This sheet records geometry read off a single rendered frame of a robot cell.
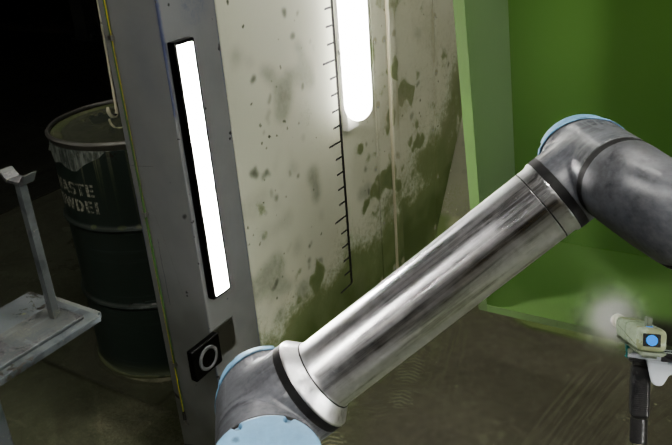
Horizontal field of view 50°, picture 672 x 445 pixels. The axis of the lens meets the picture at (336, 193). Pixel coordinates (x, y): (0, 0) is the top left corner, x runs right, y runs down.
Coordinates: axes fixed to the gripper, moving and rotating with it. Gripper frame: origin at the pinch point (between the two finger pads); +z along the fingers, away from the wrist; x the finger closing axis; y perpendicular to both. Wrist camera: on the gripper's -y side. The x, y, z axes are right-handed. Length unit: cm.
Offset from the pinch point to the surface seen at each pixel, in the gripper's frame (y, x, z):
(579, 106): -57, 52, 9
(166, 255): -9, 20, 106
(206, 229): -16, 14, 93
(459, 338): 13, 121, 41
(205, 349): 13, 22, 94
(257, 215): -21, 35, 89
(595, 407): 27, 95, -3
